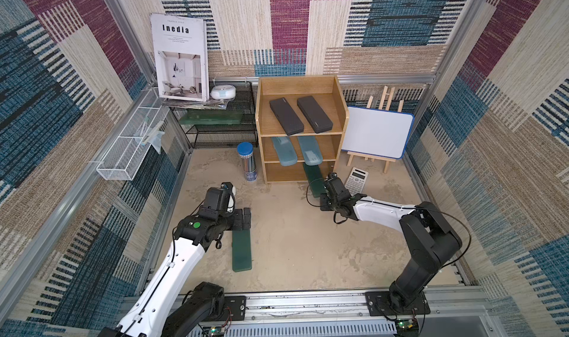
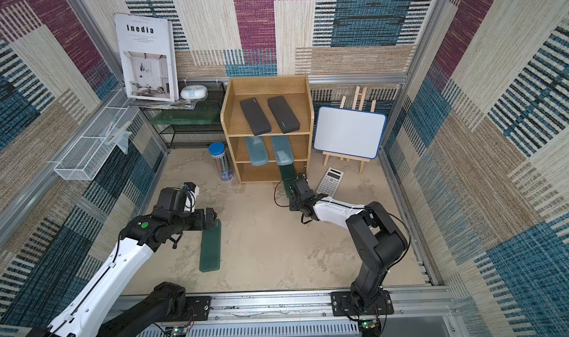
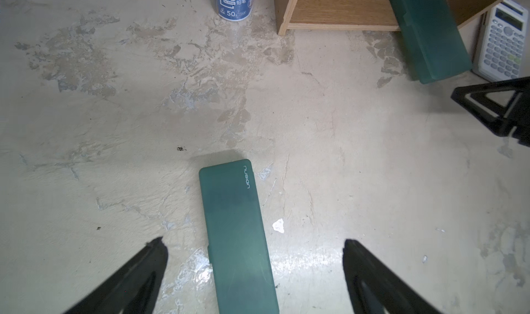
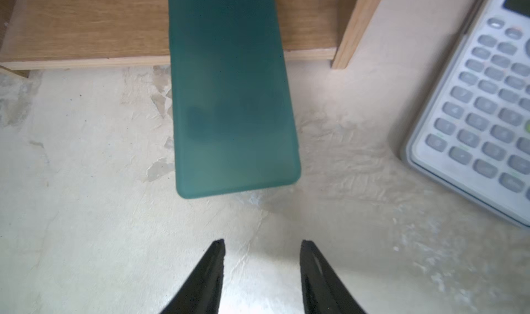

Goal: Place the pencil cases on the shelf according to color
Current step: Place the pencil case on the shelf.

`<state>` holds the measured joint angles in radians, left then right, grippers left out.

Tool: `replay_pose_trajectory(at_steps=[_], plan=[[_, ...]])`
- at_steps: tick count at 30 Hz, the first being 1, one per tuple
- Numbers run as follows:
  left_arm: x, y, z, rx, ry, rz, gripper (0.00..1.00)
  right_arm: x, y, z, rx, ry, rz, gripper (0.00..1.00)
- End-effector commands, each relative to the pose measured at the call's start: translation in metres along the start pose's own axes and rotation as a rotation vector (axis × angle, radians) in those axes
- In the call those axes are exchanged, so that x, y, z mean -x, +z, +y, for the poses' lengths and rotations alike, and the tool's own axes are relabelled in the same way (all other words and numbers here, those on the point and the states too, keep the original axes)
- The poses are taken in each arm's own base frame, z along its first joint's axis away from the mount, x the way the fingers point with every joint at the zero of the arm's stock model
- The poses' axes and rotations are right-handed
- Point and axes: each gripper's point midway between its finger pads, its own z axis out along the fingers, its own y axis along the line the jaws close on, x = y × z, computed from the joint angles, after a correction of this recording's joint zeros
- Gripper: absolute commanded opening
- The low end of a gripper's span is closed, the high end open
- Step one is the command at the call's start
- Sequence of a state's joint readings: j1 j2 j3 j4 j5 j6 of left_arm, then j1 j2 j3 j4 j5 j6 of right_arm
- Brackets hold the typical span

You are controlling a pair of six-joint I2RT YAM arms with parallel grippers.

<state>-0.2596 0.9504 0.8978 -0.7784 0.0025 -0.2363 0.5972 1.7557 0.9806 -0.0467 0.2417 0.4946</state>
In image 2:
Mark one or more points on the black wire rack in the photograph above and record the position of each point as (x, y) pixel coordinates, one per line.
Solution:
(198, 127)

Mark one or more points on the blue lid cylindrical canister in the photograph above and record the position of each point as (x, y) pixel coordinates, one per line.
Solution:
(218, 152)

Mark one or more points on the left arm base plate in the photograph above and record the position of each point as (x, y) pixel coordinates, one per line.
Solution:
(197, 308)

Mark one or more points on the light blue pencil case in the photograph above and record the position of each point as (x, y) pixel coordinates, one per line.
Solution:
(282, 150)
(257, 151)

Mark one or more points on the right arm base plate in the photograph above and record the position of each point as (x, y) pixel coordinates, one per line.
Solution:
(346, 304)

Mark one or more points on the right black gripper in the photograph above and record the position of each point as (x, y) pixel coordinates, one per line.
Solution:
(298, 186)

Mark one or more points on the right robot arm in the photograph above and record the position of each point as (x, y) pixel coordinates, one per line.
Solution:
(379, 241)

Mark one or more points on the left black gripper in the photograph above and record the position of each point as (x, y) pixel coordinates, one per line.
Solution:
(201, 224)

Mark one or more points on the white round device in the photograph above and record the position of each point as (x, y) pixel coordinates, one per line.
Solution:
(194, 92)

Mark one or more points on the whiteboard on wooden easel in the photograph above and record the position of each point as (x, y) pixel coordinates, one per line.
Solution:
(350, 133)

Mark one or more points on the black pencil case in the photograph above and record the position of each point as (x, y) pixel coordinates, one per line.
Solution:
(255, 117)
(283, 114)

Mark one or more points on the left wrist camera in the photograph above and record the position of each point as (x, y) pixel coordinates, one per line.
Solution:
(191, 191)

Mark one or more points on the dark green pencil case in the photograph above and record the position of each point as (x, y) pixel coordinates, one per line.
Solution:
(210, 254)
(288, 174)

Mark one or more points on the Inedia white magazine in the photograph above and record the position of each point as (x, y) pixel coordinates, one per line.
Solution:
(146, 49)

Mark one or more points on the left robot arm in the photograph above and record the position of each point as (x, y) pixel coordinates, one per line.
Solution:
(174, 213)

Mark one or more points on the white wire basket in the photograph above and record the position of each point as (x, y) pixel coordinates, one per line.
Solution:
(87, 155)

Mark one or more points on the white calculator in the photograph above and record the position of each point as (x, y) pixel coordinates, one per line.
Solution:
(330, 182)

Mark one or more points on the green tray on rack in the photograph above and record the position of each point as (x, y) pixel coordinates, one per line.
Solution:
(187, 117)

